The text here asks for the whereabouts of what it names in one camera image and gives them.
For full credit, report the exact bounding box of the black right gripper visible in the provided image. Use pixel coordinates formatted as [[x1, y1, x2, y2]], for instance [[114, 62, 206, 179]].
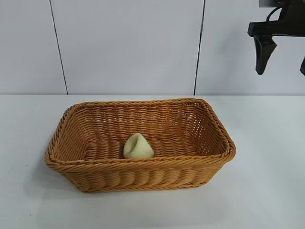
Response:
[[247, 0, 305, 75]]

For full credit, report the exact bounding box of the pale yellow egg yolk pastry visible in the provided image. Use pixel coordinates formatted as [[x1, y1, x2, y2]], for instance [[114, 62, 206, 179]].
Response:
[[123, 133, 154, 159]]

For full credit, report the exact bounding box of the brown woven wicker basket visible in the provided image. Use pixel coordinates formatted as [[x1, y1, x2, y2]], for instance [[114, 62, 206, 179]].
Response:
[[44, 98, 237, 194]]

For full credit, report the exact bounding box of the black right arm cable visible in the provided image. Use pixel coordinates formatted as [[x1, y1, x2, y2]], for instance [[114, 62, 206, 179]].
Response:
[[266, 5, 285, 22]]

